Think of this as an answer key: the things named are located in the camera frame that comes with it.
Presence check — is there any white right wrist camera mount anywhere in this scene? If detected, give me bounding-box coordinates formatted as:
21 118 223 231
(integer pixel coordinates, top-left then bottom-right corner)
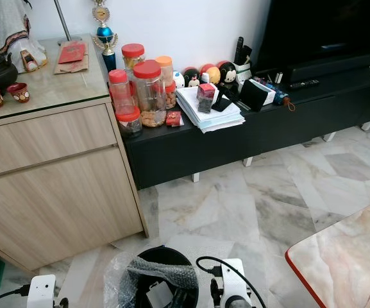
219 258 251 305

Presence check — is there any small red snack packet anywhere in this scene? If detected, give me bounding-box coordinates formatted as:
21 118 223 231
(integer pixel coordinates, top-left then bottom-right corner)
165 110 183 128

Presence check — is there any slim red lid snack jar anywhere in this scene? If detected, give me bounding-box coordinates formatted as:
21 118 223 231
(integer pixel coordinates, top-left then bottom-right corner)
108 69 135 117

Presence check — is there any black wallet case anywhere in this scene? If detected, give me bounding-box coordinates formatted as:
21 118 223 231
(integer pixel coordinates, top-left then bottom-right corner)
239 78 271 113

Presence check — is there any black rubbish bin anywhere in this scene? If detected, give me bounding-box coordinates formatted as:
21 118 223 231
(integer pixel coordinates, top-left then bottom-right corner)
117 246 202 308

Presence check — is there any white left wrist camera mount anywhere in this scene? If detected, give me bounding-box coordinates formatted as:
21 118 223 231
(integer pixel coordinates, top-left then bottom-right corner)
28 275 57 308

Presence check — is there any black mouse round plush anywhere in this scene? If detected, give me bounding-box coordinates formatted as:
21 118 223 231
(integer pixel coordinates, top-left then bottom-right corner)
181 67 201 89

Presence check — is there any small dark red box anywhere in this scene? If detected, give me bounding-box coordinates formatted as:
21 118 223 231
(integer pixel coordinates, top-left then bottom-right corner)
196 83 216 114

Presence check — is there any gold blue trophy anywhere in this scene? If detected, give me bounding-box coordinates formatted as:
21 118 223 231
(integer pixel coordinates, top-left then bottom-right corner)
90 0 119 72

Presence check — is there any clear bubble wrap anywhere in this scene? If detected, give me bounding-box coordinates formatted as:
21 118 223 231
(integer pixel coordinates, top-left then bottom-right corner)
126 256 199 291

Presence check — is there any grey metal lamp pole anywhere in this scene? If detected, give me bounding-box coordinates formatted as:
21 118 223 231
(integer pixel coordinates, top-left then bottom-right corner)
53 0 78 43

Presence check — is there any brown paper envelope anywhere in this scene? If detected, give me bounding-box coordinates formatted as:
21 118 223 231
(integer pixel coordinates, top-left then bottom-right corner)
53 56 91 76

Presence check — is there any white robed figurine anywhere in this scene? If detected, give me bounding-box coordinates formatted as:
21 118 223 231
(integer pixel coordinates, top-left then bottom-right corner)
0 0 48 73

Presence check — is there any orange lid snack jar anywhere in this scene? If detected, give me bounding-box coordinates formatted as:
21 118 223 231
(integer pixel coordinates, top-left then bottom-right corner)
155 55 176 110

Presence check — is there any black folding stand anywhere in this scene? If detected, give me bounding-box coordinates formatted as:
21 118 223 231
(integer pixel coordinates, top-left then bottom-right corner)
212 83 240 113

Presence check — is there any black cast iron teapot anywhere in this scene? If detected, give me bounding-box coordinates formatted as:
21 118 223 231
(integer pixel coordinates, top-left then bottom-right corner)
0 48 26 91

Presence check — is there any black television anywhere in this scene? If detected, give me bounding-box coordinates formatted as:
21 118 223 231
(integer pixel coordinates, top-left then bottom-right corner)
252 0 370 82

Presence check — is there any black red mouse plush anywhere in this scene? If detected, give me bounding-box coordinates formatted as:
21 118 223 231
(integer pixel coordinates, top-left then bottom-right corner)
215 60 238 85

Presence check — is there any short red lid snack jar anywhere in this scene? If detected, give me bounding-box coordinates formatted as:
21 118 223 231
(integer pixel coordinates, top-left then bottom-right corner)
121 43 146 71

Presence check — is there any orange round plush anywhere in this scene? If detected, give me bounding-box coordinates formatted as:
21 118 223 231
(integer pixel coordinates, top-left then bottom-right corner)
199 63 221 85

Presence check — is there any stack of white papers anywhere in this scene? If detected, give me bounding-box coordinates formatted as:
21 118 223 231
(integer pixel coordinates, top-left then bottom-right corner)
175 84 247 134

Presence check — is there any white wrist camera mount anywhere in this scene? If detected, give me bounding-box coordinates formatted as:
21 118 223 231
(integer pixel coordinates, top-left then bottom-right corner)
219 258 251 305
28 275 57 308

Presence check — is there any marble pattern folding table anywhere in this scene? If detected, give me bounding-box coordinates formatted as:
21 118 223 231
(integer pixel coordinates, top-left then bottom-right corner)
284 196 370 308

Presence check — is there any black remote control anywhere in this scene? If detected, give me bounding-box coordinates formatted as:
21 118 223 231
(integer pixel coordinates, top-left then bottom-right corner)
289 78 321 90

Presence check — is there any tiny red lid jar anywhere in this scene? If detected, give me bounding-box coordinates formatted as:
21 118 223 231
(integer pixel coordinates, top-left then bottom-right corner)
117 107 144 137

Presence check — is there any white cup with remotes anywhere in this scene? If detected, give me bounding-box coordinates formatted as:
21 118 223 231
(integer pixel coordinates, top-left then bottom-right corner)
233 36 254 81

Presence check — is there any light wooden cabinet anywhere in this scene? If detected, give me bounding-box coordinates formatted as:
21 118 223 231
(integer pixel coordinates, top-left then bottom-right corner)
0 32 150 274

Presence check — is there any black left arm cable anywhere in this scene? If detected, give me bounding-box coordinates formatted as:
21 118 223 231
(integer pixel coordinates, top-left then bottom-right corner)
0 285 30 308

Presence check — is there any large red lid snack jar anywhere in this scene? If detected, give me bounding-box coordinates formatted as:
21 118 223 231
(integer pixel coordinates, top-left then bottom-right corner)
133 60 167 128

